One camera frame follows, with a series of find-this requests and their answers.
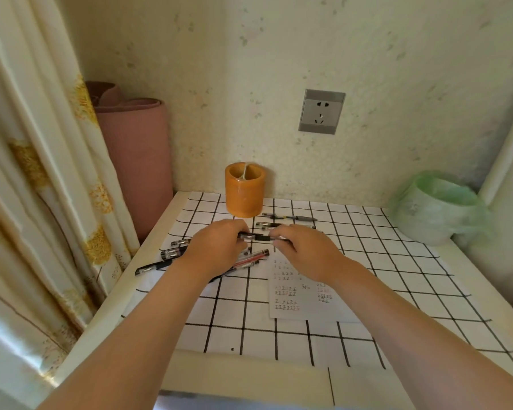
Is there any floral cream curtain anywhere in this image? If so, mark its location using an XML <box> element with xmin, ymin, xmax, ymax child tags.
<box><xmin>0</xmin><ymin>0</ymin><xmax>141</xmax><ymax>380</ymax></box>

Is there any person's left forearm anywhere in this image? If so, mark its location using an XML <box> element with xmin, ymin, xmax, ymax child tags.
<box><xmin>38</xmin><ymin>257</ymin><xmax>223</xmax><ymax>410</ymax></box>

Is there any person's left hand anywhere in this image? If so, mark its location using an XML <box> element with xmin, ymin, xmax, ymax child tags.
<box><xmin>181</xmin><ymin>219</ymin><xmax>251</xmax><ymax>280</ymax></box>

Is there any white paper sheet with writing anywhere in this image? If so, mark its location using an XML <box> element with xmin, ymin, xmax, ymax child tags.
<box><xmin>268</xmin><ymin>257</ymin><xmax>362</xmax><ymax>323</ymax></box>

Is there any red gel pen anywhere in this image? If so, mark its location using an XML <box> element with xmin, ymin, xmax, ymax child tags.
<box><xmin>229</xmin><ymin>249</ymin><xmax>270</xmax><ymax>270</ymax></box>

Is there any white checked tablecloth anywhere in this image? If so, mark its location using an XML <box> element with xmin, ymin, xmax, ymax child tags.
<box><xmin>122</xmin><ymin>192</ymin><xmax>513</xmax><ymax>406</ymax></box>

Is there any person's right forearm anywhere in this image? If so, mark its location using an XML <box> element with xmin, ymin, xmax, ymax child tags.
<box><xmin>325</xmin><ymin>257</ymin><xmax>513</xmax><ymax>410</ymax></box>

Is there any orange pen holder cup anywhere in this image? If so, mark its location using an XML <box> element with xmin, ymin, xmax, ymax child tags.
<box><xmin>225</xmin><ymin>162</ymin><xmax>267</xmax><ymax>218</ymax></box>

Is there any grey wall socket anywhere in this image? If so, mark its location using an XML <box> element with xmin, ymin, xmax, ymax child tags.
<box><xmin>298</xmin><ymin>89</ymin><xmax>346</xmax><ymax>135</ymax></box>

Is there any person's right hand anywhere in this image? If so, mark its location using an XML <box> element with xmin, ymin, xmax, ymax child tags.
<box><xmin>272</xmin><ymin>224</ymin><xmax>352</xmax><ymax>286</ymax></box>

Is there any pink rolled mat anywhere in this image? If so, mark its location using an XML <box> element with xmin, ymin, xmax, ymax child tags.
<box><xmin>85</xmin><ymin>81</ymin><xmax>174</xmax><ymax>244</ymax></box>

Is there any white table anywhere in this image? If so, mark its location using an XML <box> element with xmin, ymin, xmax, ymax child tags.
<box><xmin>53</xmin><ymin>191</ymin><xmax>513</xmax><ymax>410</ymax></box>

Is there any white bin with green bag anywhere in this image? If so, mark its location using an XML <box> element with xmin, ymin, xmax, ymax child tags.
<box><xmin>389</xmin><ymin>171</ymin><xmax>494</xmax><ymax>246</ymax></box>

